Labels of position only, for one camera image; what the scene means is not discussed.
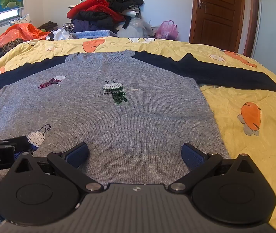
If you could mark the navy garments in pile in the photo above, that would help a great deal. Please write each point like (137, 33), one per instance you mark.
(88, 20)

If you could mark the light blue towel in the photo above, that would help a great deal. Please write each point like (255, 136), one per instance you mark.
(91, 34)

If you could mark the clear plastic bag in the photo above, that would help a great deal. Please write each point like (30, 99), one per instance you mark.
(134, 28)

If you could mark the brown wooden door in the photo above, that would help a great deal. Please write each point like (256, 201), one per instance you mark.
(217, 23)

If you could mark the orange plastic bag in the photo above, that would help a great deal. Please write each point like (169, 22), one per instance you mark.
(25, 31)

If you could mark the yellow floral bed quilt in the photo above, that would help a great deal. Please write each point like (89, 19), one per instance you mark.
(246, 118)

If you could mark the grey navy knit sweater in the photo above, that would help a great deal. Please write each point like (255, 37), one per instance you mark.
(135, 111)

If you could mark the white crumpled cloth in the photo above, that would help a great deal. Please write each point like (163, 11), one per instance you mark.
(58, 35)

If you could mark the red garment on pile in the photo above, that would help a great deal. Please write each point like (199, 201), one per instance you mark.
(95, 6)

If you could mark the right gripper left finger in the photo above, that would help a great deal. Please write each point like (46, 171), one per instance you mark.
(38, 191)

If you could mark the floral pillow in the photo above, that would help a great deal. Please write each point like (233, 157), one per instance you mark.
(25, 19)

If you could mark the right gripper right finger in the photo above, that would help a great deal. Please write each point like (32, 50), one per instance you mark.
(227, 191)

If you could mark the pink plastic bag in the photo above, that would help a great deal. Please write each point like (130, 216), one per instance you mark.
(167, 30)

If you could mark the window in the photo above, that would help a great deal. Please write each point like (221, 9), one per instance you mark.
(10, 15)

